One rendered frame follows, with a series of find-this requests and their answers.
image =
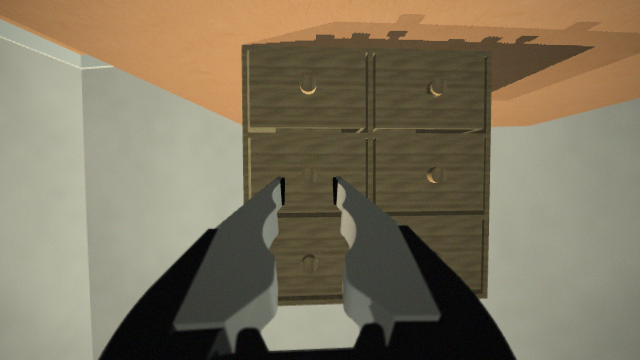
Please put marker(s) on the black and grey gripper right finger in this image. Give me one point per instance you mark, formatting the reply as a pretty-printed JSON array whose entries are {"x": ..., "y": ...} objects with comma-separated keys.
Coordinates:
[{"x": 392, "y": 278}]

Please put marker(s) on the brown wooden chest of drawers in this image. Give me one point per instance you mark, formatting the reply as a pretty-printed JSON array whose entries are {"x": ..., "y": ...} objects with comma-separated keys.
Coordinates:
[{"x": 367, "y": 133}]

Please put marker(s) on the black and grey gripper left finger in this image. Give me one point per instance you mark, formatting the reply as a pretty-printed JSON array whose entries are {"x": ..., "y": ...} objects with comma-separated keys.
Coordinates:
[{"x": 224, "y": 282}]

